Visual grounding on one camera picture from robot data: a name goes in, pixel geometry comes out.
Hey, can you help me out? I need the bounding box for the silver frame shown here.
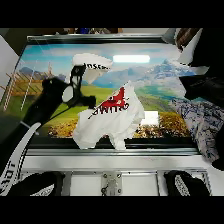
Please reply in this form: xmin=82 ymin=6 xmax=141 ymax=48
xmin=13 ymin=33 xmax=224 ymax=197

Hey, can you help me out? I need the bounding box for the white garment with black lettering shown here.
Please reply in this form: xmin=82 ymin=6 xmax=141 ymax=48
xmin=71 ymin=52 xmax=114 ymax=85

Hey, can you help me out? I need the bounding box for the brown striped garment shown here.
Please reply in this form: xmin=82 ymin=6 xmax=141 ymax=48
xmin=174 ymin=28 xmax=201 ymax=52

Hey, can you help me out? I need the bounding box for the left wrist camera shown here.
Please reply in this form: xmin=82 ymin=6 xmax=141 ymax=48
xmin=69 ymin=64 xmax=88 ymax=98

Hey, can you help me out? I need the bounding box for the white and blue patterned garment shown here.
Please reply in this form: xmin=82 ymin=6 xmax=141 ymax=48
xmin=169 ymin=97 xmax=224 ymax=164

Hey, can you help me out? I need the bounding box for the white long-sleeved shirt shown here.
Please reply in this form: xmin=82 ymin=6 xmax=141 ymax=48
xmin=72 ymin=81 xmax=146 ymax=151

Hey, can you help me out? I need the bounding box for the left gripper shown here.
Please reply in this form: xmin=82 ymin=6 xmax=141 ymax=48
xmin=77 ymin=94 xmax=98 ymax=110

